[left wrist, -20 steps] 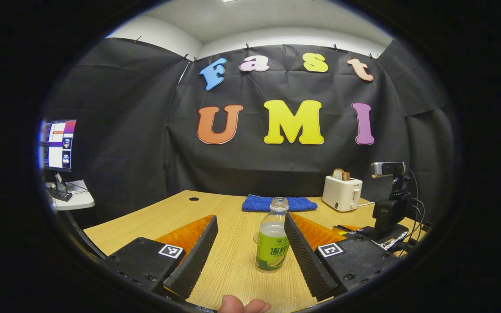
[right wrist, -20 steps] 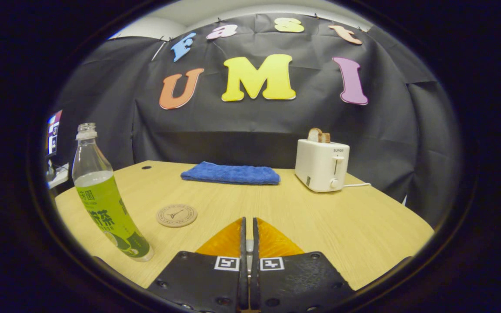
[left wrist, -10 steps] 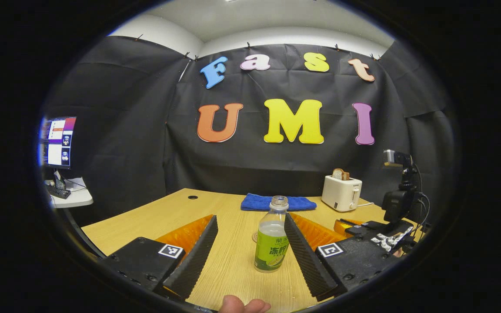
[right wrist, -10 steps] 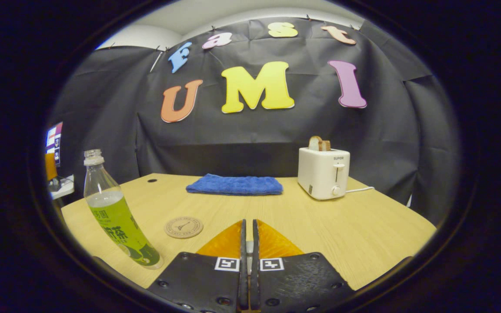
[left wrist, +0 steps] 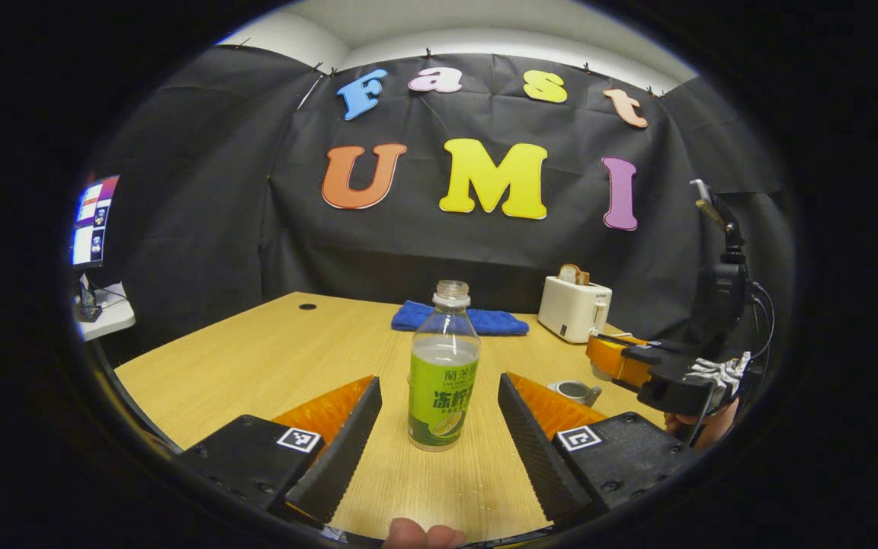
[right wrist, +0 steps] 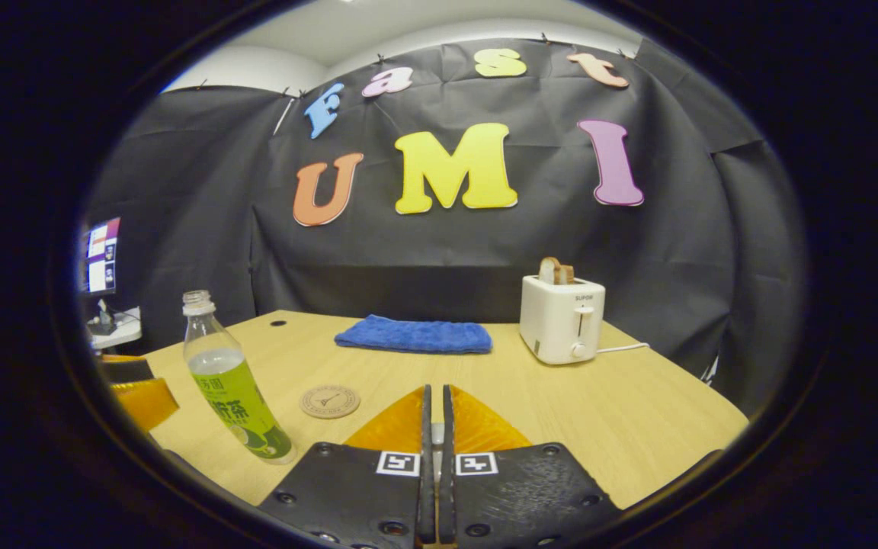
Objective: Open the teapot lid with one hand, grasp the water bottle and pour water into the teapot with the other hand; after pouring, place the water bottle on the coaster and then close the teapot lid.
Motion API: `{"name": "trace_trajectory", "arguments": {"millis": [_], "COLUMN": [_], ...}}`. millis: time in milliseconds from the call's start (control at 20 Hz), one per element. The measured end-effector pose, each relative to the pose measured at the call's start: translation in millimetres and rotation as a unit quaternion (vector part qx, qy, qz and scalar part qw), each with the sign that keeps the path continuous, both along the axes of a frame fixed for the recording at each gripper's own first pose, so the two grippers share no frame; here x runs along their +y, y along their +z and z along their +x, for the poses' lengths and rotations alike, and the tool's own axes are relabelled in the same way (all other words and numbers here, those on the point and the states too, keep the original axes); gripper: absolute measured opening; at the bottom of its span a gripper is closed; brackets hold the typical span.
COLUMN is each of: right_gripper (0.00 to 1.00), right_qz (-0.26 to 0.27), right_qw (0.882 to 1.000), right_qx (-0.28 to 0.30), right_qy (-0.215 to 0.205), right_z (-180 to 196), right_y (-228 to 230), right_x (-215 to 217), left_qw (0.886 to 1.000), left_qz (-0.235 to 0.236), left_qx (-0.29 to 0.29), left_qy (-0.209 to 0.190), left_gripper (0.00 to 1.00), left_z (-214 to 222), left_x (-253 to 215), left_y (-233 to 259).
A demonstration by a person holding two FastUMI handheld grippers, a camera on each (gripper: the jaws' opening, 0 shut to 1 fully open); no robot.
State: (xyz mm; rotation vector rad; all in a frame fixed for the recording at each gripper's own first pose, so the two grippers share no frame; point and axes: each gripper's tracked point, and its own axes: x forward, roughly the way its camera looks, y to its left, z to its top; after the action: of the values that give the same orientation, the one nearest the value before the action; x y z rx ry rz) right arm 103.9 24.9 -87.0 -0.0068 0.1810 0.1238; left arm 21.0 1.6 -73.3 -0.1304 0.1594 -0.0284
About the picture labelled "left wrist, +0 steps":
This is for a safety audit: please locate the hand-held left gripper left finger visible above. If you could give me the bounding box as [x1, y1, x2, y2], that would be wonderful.
[176, 375, 383, 527]

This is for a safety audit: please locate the white toaster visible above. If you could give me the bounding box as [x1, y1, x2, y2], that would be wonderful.
[537, 275, 613, 344]

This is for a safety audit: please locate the white coiled cable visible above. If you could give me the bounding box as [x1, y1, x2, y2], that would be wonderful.
[685, 352, 751, 394]

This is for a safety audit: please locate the computer monitor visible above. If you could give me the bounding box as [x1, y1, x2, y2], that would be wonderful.
[72, 175, 120, 268]

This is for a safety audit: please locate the black backdrop cloth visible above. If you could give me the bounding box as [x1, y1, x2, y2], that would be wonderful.
[77, 42, 794, 367]

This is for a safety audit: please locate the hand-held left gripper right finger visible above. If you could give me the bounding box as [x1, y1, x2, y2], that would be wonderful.
[497, 372, 703, 525]

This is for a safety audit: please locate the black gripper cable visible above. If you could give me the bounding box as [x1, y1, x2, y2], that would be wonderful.
[747, 281, 777, 363]

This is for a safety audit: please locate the white side table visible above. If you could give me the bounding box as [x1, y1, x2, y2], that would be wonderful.
[75, 282, 136, 342]

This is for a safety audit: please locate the white ceramic teacup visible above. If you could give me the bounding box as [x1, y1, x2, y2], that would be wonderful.
[547, 380, 603, 407]

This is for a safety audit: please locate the green label water bottle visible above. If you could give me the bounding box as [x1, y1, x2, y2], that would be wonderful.
[408, 280, 482, 452]

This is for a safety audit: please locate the blue folded towel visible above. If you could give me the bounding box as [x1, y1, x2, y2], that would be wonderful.
[391, 300, 530, 336]

